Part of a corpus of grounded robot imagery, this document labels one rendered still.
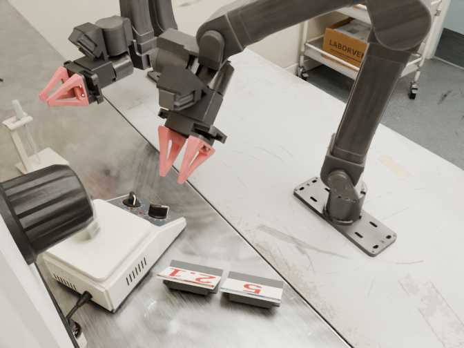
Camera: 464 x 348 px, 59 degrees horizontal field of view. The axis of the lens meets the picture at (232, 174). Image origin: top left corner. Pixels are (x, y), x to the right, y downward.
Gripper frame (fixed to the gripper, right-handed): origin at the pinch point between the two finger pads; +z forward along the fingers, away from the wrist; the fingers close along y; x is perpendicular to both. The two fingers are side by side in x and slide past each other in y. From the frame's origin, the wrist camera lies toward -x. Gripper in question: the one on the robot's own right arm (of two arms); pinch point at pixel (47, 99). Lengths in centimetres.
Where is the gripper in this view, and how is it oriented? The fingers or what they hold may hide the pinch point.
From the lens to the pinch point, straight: 90.8
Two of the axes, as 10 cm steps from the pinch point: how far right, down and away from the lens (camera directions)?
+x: 0.1, 7.4, 6.8
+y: 7.6, 4.3, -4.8
